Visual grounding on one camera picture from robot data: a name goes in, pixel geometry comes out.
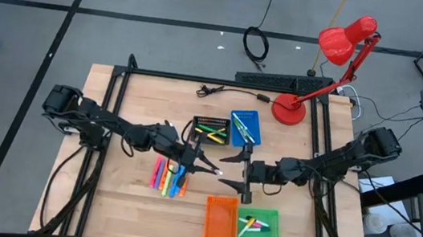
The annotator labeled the pink highlighter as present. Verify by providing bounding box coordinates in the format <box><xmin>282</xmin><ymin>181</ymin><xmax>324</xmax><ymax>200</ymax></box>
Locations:
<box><xmin>148</xmin><ymin>155</ymin><xmax>163</xmax><ymax>189</ymax></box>

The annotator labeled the white marker blue cap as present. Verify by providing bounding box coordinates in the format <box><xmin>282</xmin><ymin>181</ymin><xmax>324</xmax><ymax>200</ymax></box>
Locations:
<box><xmin>228</xmin><ymin>112</ymin><xmax>260</xmax><ymax>144</ymax></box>
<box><xmin>238</xmin><ymin>117</ymin><xmax>258</xmax><ymax>136</ymax></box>

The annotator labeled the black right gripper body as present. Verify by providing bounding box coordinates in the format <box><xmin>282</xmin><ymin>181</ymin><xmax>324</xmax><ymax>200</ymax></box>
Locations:
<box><xmin>236</xmin><ymin>142</ymin><xmax>280</xmax><ymax>207</ymax></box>

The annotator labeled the white power cable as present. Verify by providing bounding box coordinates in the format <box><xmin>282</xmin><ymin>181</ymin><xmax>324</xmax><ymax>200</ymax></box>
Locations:
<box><xmin>332</xmin><ymin>83</ymin><xmax>366</xmax><ymax>122</ymax></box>

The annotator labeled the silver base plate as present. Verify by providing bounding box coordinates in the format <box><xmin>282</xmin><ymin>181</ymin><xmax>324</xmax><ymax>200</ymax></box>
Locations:
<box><xmin>60</xmin><ymin>123</ymin><xmax>79</xmax><ymax>136</ymax></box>

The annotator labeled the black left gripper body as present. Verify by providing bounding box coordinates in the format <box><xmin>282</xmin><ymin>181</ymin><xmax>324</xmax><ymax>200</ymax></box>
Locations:
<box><xmin>165</xmin><ymin>140</ymin><xmax>204</xmax><ymax>190</ymax></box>

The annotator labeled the coiled black floor cable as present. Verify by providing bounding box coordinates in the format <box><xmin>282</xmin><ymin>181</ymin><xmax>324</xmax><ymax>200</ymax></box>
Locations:
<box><xmin>238</xmin><ymin>0</ymin><xmax>278</xmax><ymax>74</ymax></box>

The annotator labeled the blue highlighter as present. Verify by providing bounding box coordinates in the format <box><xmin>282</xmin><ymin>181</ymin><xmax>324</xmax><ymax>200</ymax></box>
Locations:
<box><xmin>173</xmin><ymin>165</ymin><xmax>187</xmax><ymax>196</ymax></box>
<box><xmin>168</xmin><ymin>165</ymin><xmax>182</xmax><ymax>199</ymax></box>

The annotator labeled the yellow hanging cable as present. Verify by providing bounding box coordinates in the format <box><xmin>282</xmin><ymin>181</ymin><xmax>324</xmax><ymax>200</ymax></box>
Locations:
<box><xmin>306</xmin><ymin>0</ymin><xmax>352</xmax><ymax>81</ymax></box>

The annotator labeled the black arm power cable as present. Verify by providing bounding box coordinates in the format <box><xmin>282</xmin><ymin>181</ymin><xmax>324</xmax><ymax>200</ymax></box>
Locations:
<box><xmin>38</xmin><ymin>141</ymin><xmax>86</xmax><ymax>235</ymax></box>

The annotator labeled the orange highlighter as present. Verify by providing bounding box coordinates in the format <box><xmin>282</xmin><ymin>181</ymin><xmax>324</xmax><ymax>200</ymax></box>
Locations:
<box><xmin>178</xmin><ymin>171</ymin><xmax>192</xmax><ymax>198</ymax></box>
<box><xmin>157</xmin><ymin>159</ymin><xmax>173</xmax><ymax>192</ymax></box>

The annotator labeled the blue plastic basket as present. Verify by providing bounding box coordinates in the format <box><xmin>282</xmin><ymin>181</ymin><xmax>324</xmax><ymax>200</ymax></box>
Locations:
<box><xmin>226</xmin><ymin>107</ymin><xmax>266</xmax><ymax>150</ymax></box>

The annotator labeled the yellow pen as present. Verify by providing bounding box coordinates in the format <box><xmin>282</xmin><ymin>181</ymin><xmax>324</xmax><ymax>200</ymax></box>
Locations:
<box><xmin>197</xmin><ymin>125</ymin><xmax>227</xmax><ymax>143</ymax></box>
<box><xmin>193</xmin><ymin>127</ymin><xmax>227</xmax><ymax>145</ymax></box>

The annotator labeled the orange plastic basket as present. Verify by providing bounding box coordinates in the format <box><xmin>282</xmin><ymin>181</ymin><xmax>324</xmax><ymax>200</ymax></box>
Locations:
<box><xmin>202</xmin><ymin>194</ymin><xmax>243</xmax><ymax>237</ymax></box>

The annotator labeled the red desk lamp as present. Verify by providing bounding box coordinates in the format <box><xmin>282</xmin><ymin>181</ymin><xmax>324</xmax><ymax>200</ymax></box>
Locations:
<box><xmin>269</xmin><ymin>5</ymin><xmax>384</xmax><ymax>137</ymax></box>

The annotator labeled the white marker green cap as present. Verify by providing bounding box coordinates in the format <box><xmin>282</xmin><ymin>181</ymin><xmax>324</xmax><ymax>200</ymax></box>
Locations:
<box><xmin>245</xmin><ymin>223</ymin><xmax>272</xmax><ymax>236</ymax></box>
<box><xmin>231</xmin><ymin>120</ymin><xmax>253</xmax><ymax>145</ymax></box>

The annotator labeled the white plastic cup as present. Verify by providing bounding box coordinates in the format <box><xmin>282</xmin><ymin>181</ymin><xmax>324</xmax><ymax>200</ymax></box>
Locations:
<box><xmin>361</xmin><ymin>210</ymin><xmax>390</xmax><ymax>237</ymax></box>
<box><xmin>388</xmin><ymin>220</ymin><xmax>423</xmax><ymax>237</ymax></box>

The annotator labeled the green plastic basket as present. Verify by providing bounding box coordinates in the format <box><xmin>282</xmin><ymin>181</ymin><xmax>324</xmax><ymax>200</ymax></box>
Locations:
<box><xmin>234</xmin><ymin>204</ymin><xmax>284</xmax><ymax>237</ymax></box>

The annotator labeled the green pen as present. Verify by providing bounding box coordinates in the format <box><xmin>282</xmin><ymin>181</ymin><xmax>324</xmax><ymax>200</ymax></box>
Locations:
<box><xmin>195</xmin><ymin>123</ymin><xmax>230</xmax><ymax>138</ymax></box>

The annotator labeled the black lamp cable with switch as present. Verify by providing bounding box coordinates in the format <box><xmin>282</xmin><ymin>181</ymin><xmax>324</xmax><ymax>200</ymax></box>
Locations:
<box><xmin>195</xmin><ymin>82</ymin><xmax>283</xmax><ymax>108</ymax></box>

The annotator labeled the yellow-green highlighter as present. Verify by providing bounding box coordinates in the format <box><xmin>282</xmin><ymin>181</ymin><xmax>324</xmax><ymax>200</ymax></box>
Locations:
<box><xmin>160</xmin><ymin>164</ymin><xmax>175</xmax><ymax>198</ymax></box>

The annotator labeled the black diagonal beam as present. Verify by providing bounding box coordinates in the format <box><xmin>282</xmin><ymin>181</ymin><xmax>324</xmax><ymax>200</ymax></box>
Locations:
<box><xmin>357</xmin><ymin>164</ymin><xmax>423</xmax><ymax>216</ymax></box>

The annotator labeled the purple highlighter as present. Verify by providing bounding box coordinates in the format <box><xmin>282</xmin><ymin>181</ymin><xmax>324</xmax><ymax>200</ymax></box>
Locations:
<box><xmin>153</xmin><ymin>158</ymin><xmax>167</xmax><ymax>191</ymax></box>

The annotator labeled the black plastic basket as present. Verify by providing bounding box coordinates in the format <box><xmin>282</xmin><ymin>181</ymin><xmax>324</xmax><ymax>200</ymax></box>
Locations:
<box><xmin>189</xmin><ymin>114</ymin><xmax>233</xmax><ymax>148</ymax></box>

